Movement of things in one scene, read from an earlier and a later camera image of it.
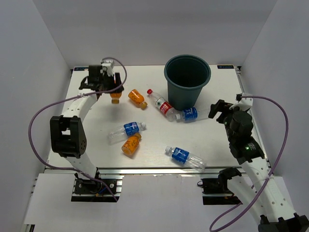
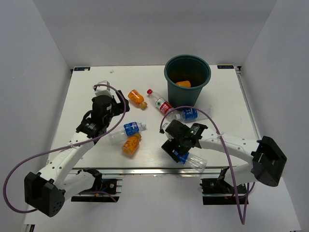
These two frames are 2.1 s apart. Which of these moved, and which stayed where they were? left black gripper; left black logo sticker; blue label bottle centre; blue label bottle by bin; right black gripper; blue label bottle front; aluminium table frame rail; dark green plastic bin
Moved: right black gripper; left black gripper
Stayed: blue label bottle by bin; blue label bottle centre; aluminium table frame rail; dark green plastic bin; left black logo sticker; blue label bottle front
